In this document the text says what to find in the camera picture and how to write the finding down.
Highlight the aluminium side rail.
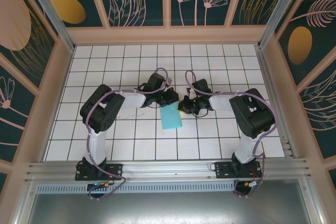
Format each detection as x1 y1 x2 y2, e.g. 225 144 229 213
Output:
256 47 300 161

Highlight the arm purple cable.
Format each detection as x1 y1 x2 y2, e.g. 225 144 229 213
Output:
185 70 278 198
85 67 170 200

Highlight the aluminium corner post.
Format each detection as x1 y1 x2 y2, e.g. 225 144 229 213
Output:
258 0 308 50
20 0 77 53

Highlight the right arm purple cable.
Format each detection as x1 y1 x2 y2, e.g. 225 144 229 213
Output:
185 70 278 198

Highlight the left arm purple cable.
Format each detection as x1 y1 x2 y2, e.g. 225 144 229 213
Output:
85 67 170 200

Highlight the left aluminium corner post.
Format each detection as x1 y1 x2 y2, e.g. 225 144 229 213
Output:
20 0 77 53

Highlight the right aluminium corner post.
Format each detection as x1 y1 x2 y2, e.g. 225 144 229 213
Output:
258 0 308 50

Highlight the light blue paper sheet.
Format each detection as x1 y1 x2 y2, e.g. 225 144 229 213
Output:
159 102 184 131

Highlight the slotted grey cable duct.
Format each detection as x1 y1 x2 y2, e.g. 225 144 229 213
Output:
36 180 238 194

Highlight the grey metal sheet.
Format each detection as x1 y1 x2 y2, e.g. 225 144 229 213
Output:
15 179 323 224

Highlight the small controller board with connector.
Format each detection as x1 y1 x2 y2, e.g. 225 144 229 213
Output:
236 179 265 196
86 181 113 190

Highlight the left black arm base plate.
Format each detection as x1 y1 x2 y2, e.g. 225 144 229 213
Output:
75 163 124 182

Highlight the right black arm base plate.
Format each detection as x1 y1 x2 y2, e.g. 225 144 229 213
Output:
214 161 263 179

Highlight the long aluminium mounting rail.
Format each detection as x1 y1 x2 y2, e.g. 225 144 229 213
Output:
25 157 312 184

